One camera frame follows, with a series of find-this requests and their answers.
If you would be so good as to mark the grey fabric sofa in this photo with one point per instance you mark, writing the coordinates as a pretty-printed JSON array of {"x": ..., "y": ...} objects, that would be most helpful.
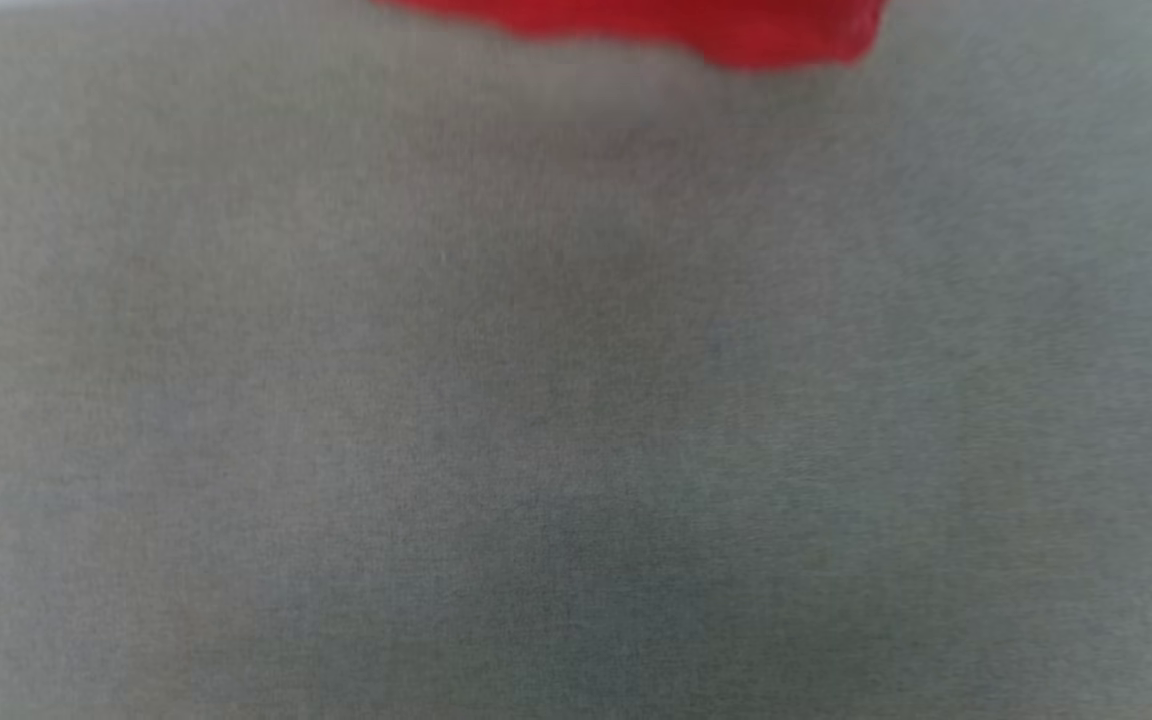
[{"x": 576, "y": 400}]

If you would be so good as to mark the red and white garment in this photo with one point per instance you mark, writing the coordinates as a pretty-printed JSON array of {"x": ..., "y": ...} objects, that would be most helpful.
[{"x": 696, "y": 25}]

